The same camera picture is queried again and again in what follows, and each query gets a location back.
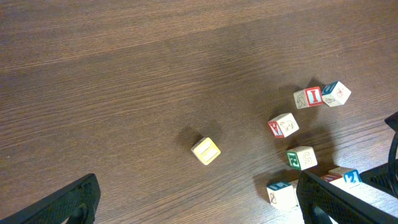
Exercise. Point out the plain wooden picture block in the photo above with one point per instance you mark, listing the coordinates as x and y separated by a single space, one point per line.
283 125

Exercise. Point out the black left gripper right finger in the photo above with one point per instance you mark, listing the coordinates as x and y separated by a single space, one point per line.
322 202

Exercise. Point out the green letter N block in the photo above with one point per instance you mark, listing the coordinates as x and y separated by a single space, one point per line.
282 195

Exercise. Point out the blue number 2 block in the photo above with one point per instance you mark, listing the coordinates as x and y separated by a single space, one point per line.
350 176

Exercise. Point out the red letter Q block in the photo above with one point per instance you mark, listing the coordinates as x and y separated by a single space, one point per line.
335 94

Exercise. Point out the wooden number 5 block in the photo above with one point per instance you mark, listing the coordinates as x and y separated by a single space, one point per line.
301 158

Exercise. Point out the red letter A block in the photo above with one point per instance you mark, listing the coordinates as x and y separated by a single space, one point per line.
335 180

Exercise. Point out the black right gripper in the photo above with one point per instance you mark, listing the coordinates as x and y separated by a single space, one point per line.
384 177

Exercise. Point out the yellow letter block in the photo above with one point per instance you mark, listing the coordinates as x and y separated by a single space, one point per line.
205 150

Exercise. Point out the red letter I block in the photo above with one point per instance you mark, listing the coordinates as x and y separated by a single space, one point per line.
308 97

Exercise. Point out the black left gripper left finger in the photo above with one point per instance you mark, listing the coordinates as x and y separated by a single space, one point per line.
75 203

